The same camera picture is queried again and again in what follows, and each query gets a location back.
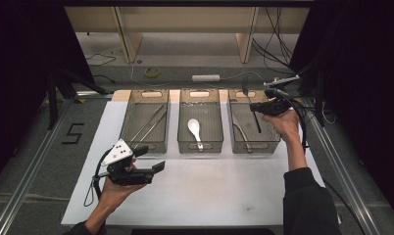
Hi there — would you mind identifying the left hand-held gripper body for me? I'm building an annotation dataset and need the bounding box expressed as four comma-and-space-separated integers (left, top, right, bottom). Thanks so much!
101, 138, 155, 187

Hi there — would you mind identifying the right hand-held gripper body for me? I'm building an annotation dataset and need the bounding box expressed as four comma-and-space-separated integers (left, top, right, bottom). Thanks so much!
263, 74, 301, 117

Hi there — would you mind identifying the transparent grey plastic bin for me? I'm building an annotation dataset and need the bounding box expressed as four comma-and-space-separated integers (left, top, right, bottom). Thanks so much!
176, 88, 224, 155
226, 88, 282, 155
118, 89, 171, 155

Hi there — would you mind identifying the white ceramic spoon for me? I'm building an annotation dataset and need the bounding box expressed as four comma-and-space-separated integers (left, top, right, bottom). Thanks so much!
187, 117, 205, 153

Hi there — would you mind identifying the person's right hand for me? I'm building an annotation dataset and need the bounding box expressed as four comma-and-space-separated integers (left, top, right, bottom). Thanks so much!
263, 109, 301, 144

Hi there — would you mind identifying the person's left hand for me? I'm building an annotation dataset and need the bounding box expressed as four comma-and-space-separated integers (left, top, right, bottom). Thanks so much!
98, 158, 147, 210

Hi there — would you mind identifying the black metal stand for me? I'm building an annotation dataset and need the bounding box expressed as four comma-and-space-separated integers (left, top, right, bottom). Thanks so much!
47, 67, 108, 130
270, 62, 326, 127

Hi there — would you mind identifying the white power strip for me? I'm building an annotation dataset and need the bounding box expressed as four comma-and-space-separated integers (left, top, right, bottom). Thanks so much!
191, 74, 221, 82

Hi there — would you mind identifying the yellow tape roll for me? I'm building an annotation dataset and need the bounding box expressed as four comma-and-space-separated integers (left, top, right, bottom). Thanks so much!
144, 67, 161, 78

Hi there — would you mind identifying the black curtain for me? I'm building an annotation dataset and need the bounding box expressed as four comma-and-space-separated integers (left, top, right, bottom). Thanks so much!
0, 0, 95, 184
289, 0, 394, 226

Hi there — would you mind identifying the beige wooden desk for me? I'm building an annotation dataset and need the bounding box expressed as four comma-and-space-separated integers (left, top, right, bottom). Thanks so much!
65, 6, 311, 65

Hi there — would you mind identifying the black metal bar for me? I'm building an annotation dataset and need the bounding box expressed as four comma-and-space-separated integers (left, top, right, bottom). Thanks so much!
63, 0, 316, 8

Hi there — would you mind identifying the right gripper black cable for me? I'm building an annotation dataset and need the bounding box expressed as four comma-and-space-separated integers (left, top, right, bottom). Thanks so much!
276, 87, 309, 155

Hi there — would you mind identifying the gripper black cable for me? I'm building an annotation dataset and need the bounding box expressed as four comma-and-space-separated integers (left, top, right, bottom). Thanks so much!
82, 148, 113, 209
276, 87, 309, 155

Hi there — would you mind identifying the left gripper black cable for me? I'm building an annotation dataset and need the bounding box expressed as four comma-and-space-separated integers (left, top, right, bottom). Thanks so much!
82, 148, 113, 209

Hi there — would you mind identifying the white cable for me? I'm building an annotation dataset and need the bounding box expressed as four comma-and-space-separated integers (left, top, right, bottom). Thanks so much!
219, 70, 271, 88
129, 48, 194, 88

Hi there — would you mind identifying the black cable bundle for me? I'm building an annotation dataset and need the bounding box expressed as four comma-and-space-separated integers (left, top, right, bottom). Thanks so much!
252, 6, 296, 71

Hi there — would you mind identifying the thin black cable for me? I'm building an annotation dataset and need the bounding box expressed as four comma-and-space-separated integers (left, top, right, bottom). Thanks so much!
85, 53, 117, 68
93, 73, 117, 84

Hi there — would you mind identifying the aluminium floor rail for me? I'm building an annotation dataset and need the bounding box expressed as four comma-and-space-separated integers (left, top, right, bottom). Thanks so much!
302, 97, 382, 235
0, 97, 75, 235

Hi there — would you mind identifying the black floor cable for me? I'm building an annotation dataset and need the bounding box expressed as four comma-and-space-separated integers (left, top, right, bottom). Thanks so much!
321, 185, 366, 235

